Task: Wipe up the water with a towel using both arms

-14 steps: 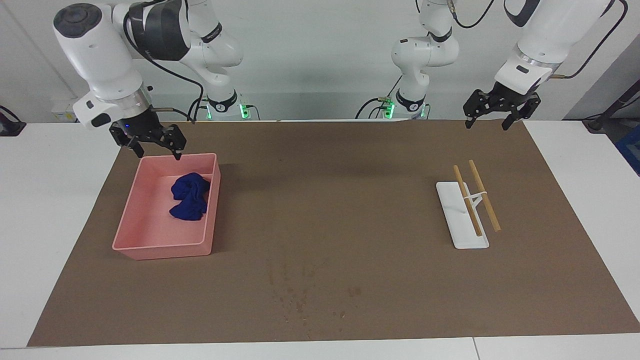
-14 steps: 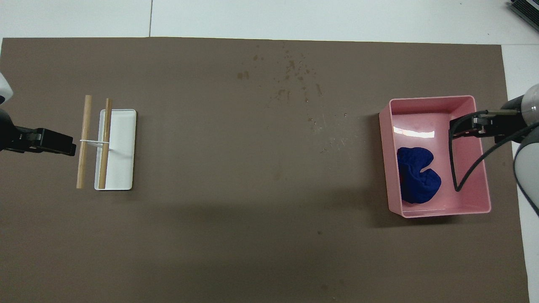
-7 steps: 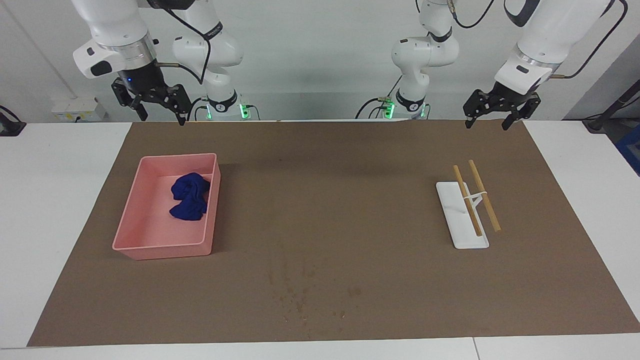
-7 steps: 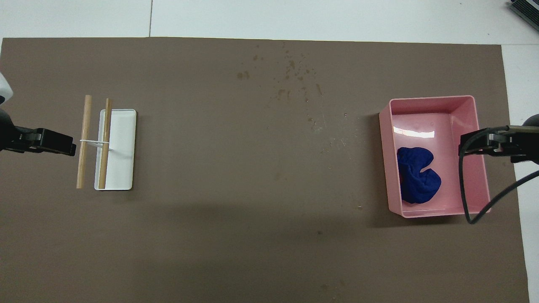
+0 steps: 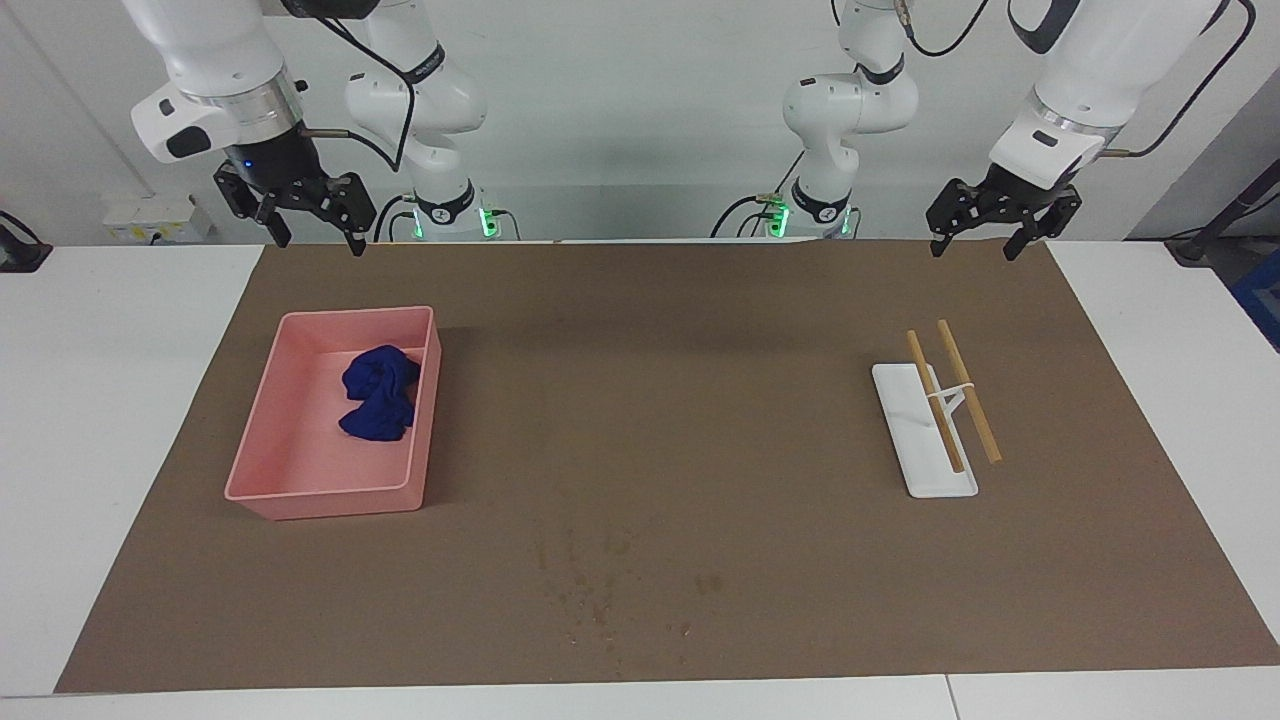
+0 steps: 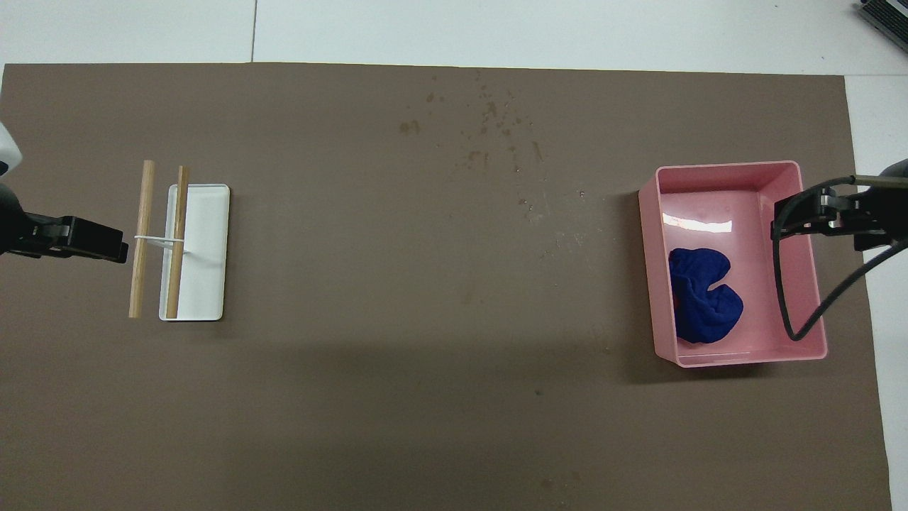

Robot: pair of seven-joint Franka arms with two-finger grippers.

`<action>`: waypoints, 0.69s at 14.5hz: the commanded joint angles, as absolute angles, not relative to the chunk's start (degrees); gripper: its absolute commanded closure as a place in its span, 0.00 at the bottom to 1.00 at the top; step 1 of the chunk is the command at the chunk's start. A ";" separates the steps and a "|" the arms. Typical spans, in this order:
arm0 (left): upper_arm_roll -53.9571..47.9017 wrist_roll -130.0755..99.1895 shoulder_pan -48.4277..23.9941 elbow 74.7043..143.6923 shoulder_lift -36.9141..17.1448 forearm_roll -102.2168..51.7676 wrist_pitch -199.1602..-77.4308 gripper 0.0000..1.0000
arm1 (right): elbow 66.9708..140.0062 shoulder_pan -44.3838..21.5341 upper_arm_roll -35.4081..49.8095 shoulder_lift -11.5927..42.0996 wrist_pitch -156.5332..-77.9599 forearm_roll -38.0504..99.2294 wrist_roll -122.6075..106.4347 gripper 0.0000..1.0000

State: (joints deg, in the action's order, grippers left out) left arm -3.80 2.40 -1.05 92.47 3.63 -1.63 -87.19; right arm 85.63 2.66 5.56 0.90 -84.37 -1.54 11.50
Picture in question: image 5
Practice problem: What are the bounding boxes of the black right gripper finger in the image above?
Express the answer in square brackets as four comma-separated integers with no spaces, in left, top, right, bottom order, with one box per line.
[254,197,294,249]
[329,172,379,258]

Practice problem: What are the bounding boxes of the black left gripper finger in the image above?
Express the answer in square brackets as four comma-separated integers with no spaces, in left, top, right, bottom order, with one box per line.
[1002,189,1084,264]
[926,179,990,260]

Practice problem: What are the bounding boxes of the blue towel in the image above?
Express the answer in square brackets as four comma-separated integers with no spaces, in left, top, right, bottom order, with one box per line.
[338,345,422,443]

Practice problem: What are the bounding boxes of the long wooden rack rod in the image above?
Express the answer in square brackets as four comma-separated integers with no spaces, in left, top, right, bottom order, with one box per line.
[936,319,1003,465]

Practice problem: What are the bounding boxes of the black stand with pole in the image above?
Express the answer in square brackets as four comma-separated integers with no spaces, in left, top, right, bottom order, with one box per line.
[1165,160,1280,267]

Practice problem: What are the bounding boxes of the short wooden rack rod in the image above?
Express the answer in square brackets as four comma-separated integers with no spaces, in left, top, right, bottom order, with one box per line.
[906,330,967,475]

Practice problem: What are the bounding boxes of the blue crate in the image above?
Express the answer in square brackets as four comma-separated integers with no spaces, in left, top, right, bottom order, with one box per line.
[1230,250,1280,353]

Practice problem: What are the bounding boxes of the pink plastic bin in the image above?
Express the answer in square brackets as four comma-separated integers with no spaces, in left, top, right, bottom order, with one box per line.
[223,306,443,521]

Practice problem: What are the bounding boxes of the brown table mat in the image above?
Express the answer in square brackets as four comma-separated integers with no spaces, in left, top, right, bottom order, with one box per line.
[55,240,1280,694]

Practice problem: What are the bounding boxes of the black right base cable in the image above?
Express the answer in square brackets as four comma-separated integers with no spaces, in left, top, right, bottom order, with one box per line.
[374,194,421,242]

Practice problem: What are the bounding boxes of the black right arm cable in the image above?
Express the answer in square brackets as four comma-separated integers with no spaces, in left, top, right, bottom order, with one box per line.
[298,0,417,173]

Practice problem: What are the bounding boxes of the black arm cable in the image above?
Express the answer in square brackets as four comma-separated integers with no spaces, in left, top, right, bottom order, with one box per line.
[900,0,991,58]
[298,0,417,173]

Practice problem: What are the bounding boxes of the white wall socket box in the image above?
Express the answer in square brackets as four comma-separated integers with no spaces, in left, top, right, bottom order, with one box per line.
[103,197,213,244]

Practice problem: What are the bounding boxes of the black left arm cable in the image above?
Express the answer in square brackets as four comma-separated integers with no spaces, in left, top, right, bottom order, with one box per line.
[900,0,991,58]

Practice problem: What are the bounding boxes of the black left base cables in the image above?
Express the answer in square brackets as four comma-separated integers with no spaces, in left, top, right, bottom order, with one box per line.
[710,148,806,239]

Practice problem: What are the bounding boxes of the black clamp mount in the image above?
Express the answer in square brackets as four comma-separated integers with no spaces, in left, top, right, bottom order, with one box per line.
[0,210,53,273]

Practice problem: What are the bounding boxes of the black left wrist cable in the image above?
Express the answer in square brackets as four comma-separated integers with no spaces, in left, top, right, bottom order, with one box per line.
[1100,0,1257,159]

